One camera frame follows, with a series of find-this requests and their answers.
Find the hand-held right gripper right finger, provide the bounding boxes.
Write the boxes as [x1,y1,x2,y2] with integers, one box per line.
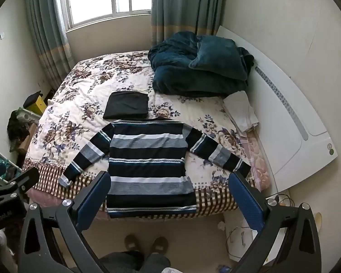
[229,171,321,273]

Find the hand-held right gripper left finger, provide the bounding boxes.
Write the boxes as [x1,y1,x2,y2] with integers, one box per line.
[18,171,111,273]

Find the striped knit sweater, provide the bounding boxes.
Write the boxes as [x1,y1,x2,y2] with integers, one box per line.
[58,117,252,219]

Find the pink floral mattress sheet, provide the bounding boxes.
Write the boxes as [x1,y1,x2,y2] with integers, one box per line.
[239,131,272,192]

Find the cardboard box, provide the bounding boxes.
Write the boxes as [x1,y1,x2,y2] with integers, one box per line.
[17,124,38,155]

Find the dark clutter pile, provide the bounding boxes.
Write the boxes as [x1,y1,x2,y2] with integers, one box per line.
[7,108,32,147]

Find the brown slipper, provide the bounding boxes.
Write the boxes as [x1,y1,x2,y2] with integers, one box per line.
[150,237,169,255]
[124,234,143,252]

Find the white headboard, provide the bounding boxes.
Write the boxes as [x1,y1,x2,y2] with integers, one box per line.
[216,25,338,197]

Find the person's grey trouser legs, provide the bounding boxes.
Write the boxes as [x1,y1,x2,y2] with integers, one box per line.
[99,250,171,273]

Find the yellow box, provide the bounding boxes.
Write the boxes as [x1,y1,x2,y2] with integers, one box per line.
[27,95,50,117]

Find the black cloth bundle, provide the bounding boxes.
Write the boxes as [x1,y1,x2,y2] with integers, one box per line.
[23,90,42,107]

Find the white folded cloth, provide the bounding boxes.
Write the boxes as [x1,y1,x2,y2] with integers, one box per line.
[223,91,259,133]

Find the black folded garment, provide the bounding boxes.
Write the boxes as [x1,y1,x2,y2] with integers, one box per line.
[103,91,150,120]

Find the floral bed blanket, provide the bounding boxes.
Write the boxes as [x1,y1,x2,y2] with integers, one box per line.
[22,51,258,219]

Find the teal plush duvet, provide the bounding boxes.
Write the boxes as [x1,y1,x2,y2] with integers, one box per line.
[148,31,255,97]

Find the teal plush pillow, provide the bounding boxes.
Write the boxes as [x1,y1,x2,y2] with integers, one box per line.
[189,35,249,80]

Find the teal striped curtain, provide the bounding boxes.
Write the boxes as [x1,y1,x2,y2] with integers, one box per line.
[150,0,226,47]
[24,0,76,91]

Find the green wire rack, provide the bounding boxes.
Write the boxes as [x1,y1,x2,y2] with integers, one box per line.
[0,145,23,187]

